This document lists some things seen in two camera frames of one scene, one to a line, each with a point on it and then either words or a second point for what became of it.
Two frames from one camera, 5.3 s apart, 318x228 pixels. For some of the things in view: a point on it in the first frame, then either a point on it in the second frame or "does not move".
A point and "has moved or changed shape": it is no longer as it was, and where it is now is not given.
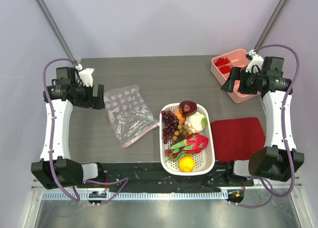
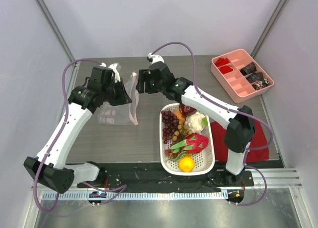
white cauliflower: [197, 121] does not move
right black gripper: [237, 80] to [141, 81]
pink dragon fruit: [193, 143] does not move
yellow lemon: [187, 163] does not move
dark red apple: [188, 108] does not move
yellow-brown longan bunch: [183, 131] does not move
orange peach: [180, 116] does not move
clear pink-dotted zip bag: [129, 113] has moved or changed shape
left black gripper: [94, 102] to [123, 98]
